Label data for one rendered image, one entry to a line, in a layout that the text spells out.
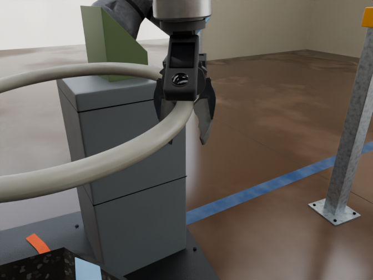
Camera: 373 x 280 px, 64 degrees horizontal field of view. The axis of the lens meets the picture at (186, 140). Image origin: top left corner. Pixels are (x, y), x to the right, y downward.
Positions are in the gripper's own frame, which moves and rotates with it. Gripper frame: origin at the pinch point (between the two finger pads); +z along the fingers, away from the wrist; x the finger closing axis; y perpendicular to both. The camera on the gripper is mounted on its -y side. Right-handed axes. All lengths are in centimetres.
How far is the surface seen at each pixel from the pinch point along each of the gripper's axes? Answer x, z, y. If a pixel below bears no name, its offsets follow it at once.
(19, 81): 38.9, -6.9, 14.7
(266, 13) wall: -108, 35, 633
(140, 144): 4.3, -7.1, -14.7
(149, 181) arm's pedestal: 21, 44, 49
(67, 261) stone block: 12.5, 4.1, -23.8
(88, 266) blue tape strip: 10.6, 6.2, -22.7
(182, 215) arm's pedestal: 9, 68, 56
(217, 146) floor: -7, 96, 172
